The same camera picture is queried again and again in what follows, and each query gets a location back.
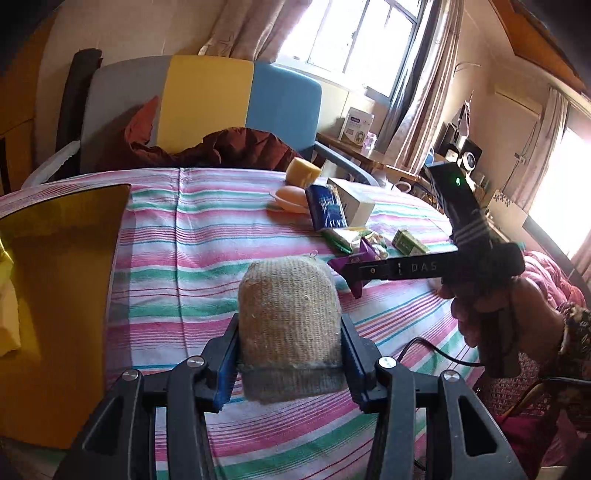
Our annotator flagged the green snack packet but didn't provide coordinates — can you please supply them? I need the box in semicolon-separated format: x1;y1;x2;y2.
322;226;372;256

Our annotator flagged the black padded post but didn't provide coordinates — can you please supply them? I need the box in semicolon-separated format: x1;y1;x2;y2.
55;48;103;154

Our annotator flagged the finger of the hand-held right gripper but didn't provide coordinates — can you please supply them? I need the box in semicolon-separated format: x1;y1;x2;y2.
329;260;393;283

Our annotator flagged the pink green striped bedsheet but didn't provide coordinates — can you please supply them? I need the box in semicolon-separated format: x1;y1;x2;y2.
0;166;513;480

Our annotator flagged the pink blanket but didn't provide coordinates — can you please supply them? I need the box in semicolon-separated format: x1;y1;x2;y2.
522;251;587;315

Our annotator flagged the clear candy packet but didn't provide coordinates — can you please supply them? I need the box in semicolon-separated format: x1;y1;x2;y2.
365;231;392;259

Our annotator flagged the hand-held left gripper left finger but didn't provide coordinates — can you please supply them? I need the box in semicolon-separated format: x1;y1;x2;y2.
53;313;241;480

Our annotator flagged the yellow sponge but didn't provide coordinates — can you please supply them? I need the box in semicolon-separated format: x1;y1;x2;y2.
285;157;321;188

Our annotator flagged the black cable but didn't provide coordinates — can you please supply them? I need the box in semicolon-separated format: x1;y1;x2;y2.
396;338;485;370

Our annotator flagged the yellow translucent storage bin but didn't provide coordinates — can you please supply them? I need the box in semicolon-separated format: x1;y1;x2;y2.
0;184;132;450

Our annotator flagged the blue tissue pack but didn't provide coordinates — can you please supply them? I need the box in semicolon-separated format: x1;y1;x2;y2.
305;183;348;232

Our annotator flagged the person's right hand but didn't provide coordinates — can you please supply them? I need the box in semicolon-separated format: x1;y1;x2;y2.
436;282;481;349

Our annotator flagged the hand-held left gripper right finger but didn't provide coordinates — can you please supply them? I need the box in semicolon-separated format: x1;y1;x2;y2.
340;313;529;480

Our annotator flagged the white floral printed box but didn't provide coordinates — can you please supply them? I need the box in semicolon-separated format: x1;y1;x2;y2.
487;189;529;241

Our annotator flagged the cream curtain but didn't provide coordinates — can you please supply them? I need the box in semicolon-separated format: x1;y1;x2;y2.
522;85;571;217

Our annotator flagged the wooden desk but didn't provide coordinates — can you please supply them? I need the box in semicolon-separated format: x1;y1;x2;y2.
316;131;426;185

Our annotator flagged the beige woven scrubbing pad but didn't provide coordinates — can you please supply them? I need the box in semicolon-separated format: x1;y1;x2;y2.
238;255;345;406

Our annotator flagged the small green box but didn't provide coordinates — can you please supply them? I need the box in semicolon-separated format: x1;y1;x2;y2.
392;229;431;256

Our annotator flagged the white mask box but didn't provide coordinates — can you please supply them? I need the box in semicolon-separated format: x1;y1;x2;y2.
338;107;376;144

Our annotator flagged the barred window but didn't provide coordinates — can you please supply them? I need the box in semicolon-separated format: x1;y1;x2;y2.
277;0;435;100

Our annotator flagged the dark red jacket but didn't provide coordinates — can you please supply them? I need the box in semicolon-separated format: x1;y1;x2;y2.
95;96;303;172

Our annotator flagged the peach squeeze bottle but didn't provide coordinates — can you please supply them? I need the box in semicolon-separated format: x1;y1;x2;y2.
270;185;310;214

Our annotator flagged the purple snack packet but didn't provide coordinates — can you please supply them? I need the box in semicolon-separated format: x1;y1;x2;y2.
329;240;382;298

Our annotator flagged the grey yellow blue chair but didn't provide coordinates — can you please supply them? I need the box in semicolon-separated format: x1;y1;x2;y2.
21;54;384;188

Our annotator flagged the person's patterned clothing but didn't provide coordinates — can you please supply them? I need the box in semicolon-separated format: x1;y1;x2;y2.
480;300;591;421

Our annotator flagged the beige floral curtain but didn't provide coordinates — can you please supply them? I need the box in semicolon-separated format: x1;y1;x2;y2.
198;0;308;63

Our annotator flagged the white cardboard box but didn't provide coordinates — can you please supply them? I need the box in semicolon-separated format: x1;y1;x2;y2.
328;178;376;227

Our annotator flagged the bright side window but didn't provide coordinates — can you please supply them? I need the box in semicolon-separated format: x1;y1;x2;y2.
526;124;591;259

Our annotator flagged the beige grey curtain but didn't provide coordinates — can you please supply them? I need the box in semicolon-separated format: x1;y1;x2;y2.
376;0;465;171

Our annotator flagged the black speaker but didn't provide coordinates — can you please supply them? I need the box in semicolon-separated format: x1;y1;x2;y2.
459;141;483;171

